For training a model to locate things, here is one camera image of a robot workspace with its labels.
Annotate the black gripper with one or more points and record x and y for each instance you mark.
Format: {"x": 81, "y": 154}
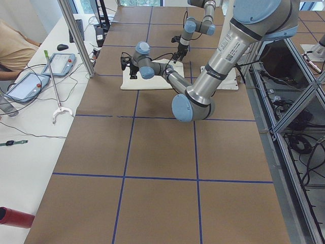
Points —
{"x": 133, "y": 69}
{"x": 182, "y": 48}

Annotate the cream long-sleeve cat shirt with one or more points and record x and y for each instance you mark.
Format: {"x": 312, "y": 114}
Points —
{"x": 157, "y": 82}

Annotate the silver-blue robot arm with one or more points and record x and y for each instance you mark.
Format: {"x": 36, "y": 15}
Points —
{"x": 192, "y": 25}
{"x": 251, "y": 21}

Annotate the black labelled box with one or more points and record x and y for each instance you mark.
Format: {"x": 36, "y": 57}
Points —
{"x": 100, "y": 36}

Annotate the far teach pendant tablet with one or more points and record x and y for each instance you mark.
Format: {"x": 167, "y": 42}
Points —
{"x": 61, "y": 63}

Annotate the teach pendant tablet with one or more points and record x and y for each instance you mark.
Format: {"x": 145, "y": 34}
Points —
{"x": 61, "y": 63}
{"x": 27, "y": 88}

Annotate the black computer mouse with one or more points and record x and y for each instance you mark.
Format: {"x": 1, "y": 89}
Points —
{"x": 62, "y": 47}

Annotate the long reacher grabber stick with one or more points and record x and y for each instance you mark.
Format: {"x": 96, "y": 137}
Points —
{"x": 60, "y": 109}

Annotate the near teach pendant tablet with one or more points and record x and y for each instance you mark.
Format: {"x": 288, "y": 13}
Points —
{"x": 27, "y": 88}

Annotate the seated person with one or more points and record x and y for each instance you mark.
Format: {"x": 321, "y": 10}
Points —
{"x": 16, "y": 51}

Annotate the red cylinder bottle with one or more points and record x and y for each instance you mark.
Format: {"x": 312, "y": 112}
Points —
{"x": 11, "y": 217}

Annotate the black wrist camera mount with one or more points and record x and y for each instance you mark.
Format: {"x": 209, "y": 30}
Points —
{"x": 176, "y": 39}
{"x": 125, "y": 62}

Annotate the aluminium frame post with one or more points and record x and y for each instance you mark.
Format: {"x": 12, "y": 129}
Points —
{"x": 71, "y": 23}

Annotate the green strap wristwatch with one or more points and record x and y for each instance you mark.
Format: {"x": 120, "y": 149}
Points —
{"x": 12, "y": 142}

